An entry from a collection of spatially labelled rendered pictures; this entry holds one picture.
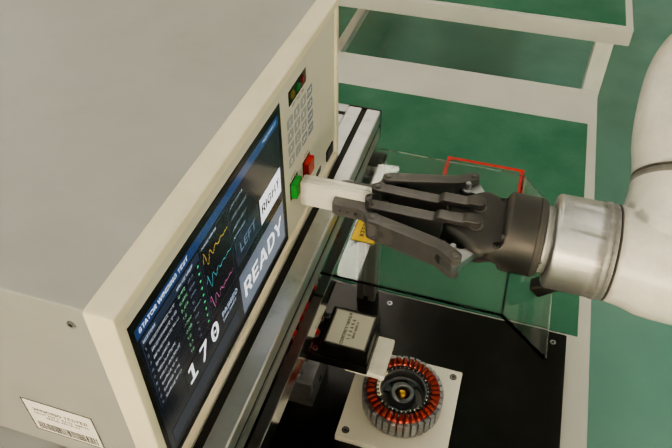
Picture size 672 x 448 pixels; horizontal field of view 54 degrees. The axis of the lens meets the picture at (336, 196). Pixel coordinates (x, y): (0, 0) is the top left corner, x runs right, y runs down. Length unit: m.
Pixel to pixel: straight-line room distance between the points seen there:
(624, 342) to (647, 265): 1.57
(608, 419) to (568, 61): 1.90
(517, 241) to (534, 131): 0.95
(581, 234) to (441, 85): 1.09
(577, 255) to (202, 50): 0.38
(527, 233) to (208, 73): 0.31
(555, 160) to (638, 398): 0.84
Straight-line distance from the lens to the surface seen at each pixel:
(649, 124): 0.68
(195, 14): 0.70
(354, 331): 0.88
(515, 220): 0.61
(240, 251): 0.57
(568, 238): 0.61
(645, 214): 0.63
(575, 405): 1.08
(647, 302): 0.63
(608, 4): 2.18
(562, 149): 1.51
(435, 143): 1.46
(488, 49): 3.41
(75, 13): 0.74
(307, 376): 0.96
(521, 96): 1.66
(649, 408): 2.07
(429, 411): 0.94
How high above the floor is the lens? 1.62
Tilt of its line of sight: 42 degrees down
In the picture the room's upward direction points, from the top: straight up
